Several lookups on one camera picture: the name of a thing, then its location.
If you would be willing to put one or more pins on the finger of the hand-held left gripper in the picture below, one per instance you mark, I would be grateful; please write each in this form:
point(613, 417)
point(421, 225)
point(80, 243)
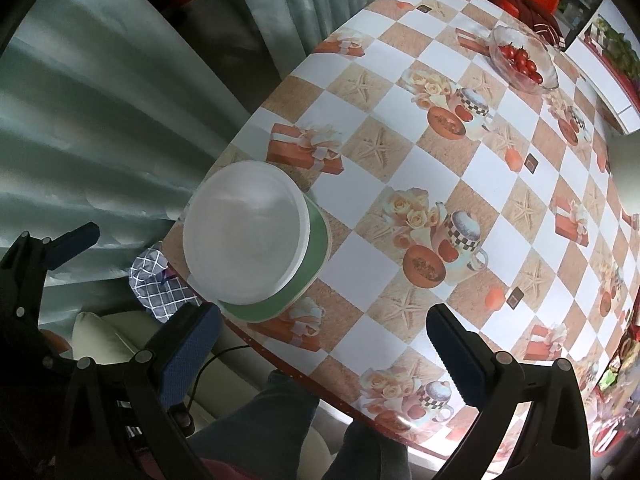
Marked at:
point(75, 239)

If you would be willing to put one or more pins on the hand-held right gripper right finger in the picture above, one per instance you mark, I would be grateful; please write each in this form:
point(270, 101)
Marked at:
point(457, 355)

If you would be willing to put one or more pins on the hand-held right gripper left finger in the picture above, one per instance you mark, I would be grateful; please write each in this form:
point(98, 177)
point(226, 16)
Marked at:
point(192, 350)

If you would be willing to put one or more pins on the green rectangular plate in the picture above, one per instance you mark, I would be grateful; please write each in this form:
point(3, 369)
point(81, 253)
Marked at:
point(315, 255)

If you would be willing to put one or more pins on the grey checkered cloth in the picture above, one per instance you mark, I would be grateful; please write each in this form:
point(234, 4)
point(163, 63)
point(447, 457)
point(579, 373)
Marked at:
point(160, 280)

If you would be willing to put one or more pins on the beige sofa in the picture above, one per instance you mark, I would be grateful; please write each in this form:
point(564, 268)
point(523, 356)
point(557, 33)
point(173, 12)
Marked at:
point(105, 332)

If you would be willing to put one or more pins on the person's left leg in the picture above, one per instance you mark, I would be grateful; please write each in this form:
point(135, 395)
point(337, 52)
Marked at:
point(270, 420)

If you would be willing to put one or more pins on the person's leg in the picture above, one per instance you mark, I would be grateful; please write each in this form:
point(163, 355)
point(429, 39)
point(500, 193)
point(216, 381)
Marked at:
point(270, 420)
point(365, 452)

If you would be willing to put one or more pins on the pale green curtain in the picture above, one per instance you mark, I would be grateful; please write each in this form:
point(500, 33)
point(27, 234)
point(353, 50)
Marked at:
point(100, 110)

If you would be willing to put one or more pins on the person's right leg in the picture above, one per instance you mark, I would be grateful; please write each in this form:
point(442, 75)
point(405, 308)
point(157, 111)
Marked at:
point(365, 452)

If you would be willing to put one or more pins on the red round tray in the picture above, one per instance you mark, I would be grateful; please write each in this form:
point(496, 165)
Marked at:
point(615, 435)

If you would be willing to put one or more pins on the checkered printed tablecloth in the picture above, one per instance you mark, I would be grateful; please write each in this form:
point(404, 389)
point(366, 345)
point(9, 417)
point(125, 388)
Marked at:
point(450, 170)

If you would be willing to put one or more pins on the pile of cherry tomatoes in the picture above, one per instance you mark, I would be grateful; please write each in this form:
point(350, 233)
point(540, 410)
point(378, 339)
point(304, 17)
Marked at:
point(520, 62)

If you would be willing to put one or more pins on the white printed board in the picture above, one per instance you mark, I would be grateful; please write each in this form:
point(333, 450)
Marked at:
point(595, 75)

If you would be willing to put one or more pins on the glass bowl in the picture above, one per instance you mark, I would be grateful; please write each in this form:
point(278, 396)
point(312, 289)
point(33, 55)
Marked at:
point(497, 35)

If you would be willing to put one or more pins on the dark patterned cloth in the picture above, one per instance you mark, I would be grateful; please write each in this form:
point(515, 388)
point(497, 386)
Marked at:
point(542, 22)

